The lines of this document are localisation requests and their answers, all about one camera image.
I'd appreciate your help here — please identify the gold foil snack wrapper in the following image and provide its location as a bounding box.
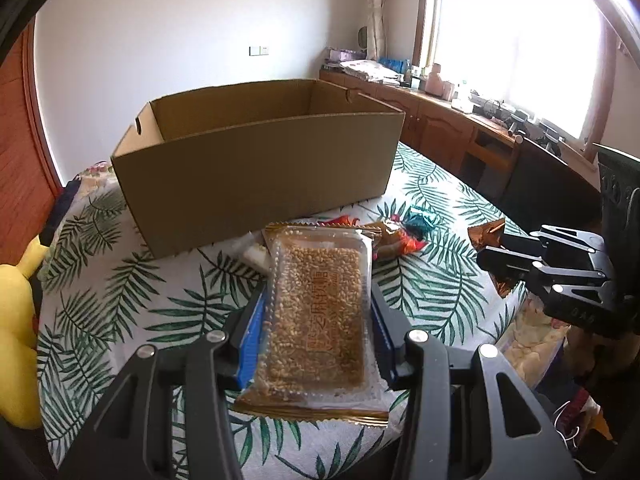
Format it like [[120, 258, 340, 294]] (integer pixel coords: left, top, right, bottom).
[[467, 219, 526, 299]]

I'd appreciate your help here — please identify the clear sesame bar packet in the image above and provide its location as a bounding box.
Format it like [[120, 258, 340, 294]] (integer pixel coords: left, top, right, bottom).
[[235, 222, 391, 426]]

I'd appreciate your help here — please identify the brown wooden wardrobe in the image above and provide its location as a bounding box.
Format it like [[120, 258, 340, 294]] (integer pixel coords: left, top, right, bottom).
[[0, 25, 66, 241]]

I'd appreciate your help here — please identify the leaf print bedsheet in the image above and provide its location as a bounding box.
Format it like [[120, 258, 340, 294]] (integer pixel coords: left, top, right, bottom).
[[37, 140, 531, 480]]

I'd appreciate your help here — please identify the red white sneaker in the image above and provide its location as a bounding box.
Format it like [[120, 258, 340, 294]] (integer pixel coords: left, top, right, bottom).
[[552, 389, 617, 472]]

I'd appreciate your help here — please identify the silver orange snack packet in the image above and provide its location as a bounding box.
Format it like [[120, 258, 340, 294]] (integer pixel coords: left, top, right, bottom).
[[242, 242, 274, 276]]

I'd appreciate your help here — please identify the brown cardboard box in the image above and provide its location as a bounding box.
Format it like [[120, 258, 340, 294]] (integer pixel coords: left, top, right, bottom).
[[111, 78, 406, 260]]

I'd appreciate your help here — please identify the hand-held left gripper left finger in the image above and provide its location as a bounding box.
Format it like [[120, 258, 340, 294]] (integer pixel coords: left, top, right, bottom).
[[60, 287, 268, 480]]

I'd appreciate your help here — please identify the pink bottle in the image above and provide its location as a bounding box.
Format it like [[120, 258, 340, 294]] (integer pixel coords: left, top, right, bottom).
[[425, 63, 449, 96]]

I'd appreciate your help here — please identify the brown wooden sideboard cabinet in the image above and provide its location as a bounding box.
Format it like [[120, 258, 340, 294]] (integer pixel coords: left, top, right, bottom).
[[319, 70, 601, 202]]

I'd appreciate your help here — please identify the yellow plush toy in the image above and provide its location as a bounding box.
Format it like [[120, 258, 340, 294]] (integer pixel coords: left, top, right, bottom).
[[0, 235, 47, 431]]

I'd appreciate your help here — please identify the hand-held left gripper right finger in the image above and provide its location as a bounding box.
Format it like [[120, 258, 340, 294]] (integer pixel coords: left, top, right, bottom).
[[370, 282, 583, 480]]

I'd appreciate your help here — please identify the wooden framed window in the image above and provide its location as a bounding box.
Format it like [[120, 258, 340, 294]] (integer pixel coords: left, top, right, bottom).
[[415, 0, 640, 142]]

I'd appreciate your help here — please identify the teal candy wrapper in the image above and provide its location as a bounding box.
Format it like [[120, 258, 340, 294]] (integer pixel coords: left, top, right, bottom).
[[402, 206, 441, 239]]

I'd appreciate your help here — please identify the brown snack packet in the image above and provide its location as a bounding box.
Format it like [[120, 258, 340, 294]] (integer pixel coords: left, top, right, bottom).
[[372, 217, 410, 261]]

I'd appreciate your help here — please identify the stack of white papers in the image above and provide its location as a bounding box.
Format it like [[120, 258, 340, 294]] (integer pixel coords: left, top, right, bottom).
[[340, 60, 401, 84]]

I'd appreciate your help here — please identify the black chair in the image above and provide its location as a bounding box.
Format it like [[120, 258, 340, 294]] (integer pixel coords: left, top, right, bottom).
[[497, 135, 604, 237]]

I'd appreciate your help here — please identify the patterned beige curtain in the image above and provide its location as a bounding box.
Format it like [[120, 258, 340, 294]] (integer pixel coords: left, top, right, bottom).
[[352, 0, 389, 61]]

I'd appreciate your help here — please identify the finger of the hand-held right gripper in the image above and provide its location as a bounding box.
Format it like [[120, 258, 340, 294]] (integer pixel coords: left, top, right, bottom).
[[475, 247, 617, 302], [500, 225, 608, 261]]

